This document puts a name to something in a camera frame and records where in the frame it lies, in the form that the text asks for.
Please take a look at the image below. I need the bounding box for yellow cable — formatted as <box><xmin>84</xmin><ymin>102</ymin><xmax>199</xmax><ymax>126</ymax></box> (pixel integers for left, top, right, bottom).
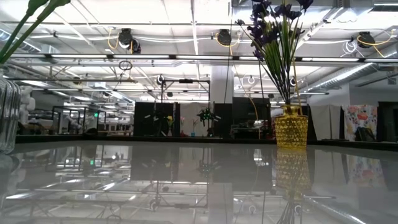
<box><xmin>231</xmin><ymin>63</ymin><xmax>261</xmax><ymax>140</ymax></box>

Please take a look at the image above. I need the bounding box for distant black workstation frame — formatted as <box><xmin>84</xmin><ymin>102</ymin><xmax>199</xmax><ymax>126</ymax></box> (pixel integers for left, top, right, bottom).
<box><xmin>160</xmin><ymin>78</ymin><xmax>211</xmax><ymax>138</ymax></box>

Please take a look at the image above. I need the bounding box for black aluminium table frame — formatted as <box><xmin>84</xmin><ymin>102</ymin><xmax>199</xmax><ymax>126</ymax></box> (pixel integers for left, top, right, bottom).
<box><xmin>14</xmin><ymin>133</ymin><xmax>398</xmax><ymax>152</ymax></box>

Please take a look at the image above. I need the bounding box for silver ventilation duct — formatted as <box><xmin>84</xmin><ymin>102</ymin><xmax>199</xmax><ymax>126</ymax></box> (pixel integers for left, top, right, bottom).
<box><xmin>306</xmin><ymin>51</ymin><xmax>398</xmax><ymax>94</ymax></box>

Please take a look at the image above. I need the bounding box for distant robot with green lights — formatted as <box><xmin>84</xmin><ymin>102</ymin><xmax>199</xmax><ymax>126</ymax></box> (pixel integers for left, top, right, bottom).
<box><xmin>197</xmin><ymin>107</ymin><xmax>222</xmax><ymax>137</ymax></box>

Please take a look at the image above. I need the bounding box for amber glass vase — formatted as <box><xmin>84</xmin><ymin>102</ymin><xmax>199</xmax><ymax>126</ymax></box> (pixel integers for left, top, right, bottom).
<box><xmin>273</xmin><ymin>104</ymin><xmax>309</xmax><ymax>149</ymax></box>

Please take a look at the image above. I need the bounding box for floral patterned cloth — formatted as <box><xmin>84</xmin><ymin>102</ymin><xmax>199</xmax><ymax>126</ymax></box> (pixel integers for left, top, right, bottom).
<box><xmin>341</xmin><ymin>104</ymin><xmax>379</xmax><ymax>142</ymax></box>

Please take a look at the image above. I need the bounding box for long linear ceiling light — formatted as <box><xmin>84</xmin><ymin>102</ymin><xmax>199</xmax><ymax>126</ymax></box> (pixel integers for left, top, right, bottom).
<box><xmin>9</xmin><ymin>53</ymin><xmax>398</xmax><ymax>63</ymax></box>

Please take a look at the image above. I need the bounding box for white hanging cloth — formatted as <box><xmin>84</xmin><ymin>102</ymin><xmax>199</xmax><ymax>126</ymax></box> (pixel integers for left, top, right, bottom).
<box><xmin>310</xmin><ymin>104</ymin><xmax>342</xmax><ymax>141</ymax></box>

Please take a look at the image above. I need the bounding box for black partition panel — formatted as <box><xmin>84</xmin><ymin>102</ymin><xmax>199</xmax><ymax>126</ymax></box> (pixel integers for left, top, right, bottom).
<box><xmin>213</xmin><ymin>96</ymin><xmax>272</xmax><ymax>139</ymax></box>
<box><xmin>133</xmin><ymin>101</ymin><xmax>181</xmax><ymax>138</ymax></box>

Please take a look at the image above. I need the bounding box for clear glass vase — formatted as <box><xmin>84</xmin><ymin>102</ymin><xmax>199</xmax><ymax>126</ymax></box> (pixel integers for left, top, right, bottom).
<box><xmin>0</xmin><ymin>70</ymin><xmax>22</xmax><ymax>156</ymax></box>

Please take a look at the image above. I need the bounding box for purple artificial flower bunch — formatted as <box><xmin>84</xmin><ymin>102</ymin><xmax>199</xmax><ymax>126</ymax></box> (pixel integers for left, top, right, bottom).
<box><xmin>235</xmin><ymin>0</ymin><xmax>274</xmax><ymax>106</ymax></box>
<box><xmin>289</xmin><ymin>0</ymin><xmax>315</xmax><ymax>106</ymax></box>
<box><xmin>267</xmin><ymin>0</ymin><xmax>304</xmax><ymax>106</ymax></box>

